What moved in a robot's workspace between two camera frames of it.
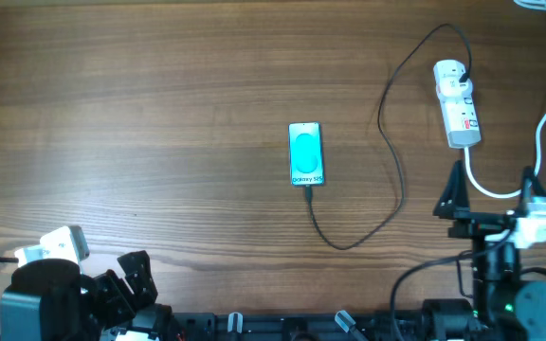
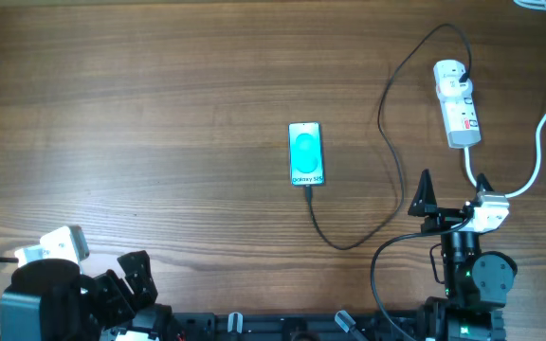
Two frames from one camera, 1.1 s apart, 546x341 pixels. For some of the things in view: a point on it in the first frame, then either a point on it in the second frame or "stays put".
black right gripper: (483, 224) -> (448, 216)
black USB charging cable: (398, 64) stays put
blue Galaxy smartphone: (306, 153) stays put
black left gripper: (123, 306) stays put
